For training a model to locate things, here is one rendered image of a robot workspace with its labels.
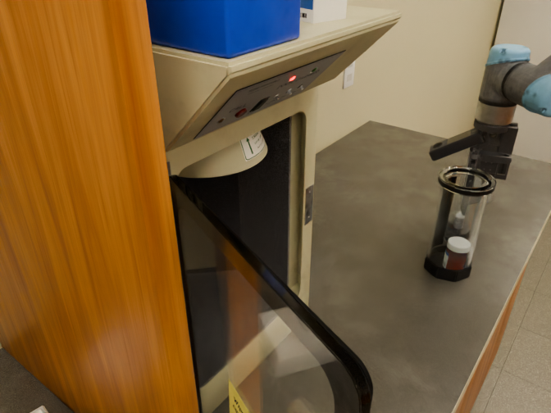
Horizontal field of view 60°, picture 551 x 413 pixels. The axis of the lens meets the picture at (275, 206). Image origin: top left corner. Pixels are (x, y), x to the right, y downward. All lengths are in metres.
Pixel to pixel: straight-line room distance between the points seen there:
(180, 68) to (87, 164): 0.11
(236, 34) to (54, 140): 0.18
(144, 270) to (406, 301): 0.69
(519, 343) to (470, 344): 1.48
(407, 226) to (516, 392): 1.15
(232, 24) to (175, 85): 0.08
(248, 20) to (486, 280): 0.86
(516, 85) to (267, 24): 0.66
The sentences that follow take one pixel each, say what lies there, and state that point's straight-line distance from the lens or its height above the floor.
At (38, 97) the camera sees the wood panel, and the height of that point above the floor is 1.48.
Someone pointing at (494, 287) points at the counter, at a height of 0.94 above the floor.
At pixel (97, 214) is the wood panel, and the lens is 0.45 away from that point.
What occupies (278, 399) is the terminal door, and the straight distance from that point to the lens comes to 0.40.
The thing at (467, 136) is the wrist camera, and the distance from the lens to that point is 1.11.
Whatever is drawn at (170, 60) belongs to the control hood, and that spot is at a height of 1.50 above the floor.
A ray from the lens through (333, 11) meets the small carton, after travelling 0.56.
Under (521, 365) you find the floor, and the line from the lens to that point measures 2.35.
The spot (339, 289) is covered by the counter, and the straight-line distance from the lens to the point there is 1.02.
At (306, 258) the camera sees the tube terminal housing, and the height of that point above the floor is 1.09.
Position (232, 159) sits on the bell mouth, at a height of 1.33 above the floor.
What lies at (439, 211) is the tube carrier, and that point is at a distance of 1.03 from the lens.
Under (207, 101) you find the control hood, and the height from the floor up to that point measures 1.47.
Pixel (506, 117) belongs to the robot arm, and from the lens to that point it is 1.09.
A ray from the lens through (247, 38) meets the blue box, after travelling 0.41.
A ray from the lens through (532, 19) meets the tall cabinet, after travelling 3.47.
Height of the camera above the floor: 1.60
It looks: 31 degrees down
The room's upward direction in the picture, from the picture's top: straight up
